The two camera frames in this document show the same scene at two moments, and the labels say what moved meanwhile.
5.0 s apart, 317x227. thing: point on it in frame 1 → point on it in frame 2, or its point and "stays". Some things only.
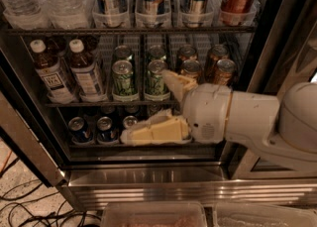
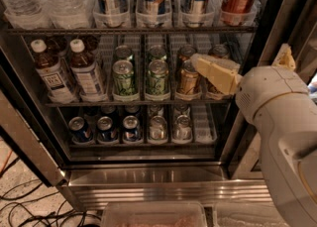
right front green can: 155,81 stays
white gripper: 205,112 → 268,87
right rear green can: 157,52 stays
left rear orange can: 187,53 stays
